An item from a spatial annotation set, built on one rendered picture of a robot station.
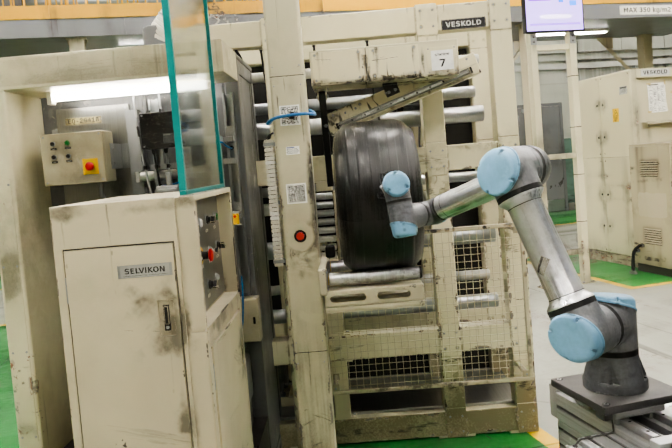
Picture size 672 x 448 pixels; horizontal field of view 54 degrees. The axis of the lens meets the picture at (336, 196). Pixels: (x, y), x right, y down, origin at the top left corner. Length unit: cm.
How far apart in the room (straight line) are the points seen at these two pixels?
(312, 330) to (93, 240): 97
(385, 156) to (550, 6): 435
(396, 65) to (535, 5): 375
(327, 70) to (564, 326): 154
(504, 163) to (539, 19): 480
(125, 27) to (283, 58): 543
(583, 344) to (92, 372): 127
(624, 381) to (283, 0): 168
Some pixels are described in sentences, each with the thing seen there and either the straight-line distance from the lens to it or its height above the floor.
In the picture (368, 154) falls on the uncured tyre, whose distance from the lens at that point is 228.
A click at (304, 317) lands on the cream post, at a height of 75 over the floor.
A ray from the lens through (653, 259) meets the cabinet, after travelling 701.
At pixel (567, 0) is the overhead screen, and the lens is 656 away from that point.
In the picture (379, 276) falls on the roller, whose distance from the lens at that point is 240.
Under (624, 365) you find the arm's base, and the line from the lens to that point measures 176.
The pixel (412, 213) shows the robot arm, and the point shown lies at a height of 116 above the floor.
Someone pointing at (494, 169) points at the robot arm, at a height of 128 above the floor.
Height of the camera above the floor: 133
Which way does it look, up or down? 3 degrees down
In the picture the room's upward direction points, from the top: 5 degrees counter-clockwise
